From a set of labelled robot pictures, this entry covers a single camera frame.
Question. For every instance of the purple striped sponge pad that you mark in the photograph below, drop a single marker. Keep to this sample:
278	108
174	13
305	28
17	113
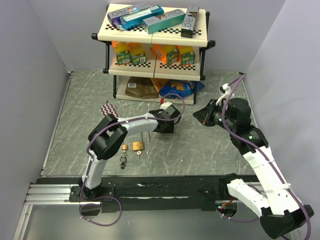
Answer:
109	109

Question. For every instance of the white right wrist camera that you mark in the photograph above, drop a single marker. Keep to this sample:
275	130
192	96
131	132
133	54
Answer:
225	91

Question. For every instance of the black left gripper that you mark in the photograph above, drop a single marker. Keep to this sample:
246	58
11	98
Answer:
169	129

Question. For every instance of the teal RIO box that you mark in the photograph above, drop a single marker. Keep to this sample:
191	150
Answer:
168	19

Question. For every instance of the blue chips bag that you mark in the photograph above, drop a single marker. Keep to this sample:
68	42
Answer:
183	88

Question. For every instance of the blue toothpaste box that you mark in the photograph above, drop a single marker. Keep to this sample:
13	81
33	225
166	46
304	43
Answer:
136	18

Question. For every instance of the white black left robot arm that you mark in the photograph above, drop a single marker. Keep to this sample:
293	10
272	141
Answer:
108	136

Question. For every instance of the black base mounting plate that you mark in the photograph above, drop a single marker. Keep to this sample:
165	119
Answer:
165	192

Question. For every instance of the large brass padlock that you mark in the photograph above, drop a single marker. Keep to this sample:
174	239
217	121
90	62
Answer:
139	145

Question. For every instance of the brown snack bag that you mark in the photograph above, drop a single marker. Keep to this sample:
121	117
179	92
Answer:
141	87

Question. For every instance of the key with panda keychain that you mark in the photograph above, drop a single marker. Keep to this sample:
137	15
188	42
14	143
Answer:
123	159

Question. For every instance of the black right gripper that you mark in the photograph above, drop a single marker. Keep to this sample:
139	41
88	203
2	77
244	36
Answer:
203	114

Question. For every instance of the small brass padlock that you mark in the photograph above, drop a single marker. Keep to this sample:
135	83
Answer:
124	147

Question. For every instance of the silver RIO box right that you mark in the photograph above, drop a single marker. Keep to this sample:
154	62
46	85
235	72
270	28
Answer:
189	22

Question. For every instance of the orange snack bag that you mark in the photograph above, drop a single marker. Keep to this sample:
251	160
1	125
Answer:
159	83

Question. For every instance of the aluminium rail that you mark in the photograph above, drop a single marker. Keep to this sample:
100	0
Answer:
49	194

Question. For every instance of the purple RIO box left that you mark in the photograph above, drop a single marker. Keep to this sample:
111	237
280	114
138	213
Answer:
114	16

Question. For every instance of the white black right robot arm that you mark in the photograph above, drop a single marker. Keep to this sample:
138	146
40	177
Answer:
278	208

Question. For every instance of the orange green box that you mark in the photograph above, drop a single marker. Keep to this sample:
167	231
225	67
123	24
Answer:
138	55
187	55
169	54
122	52

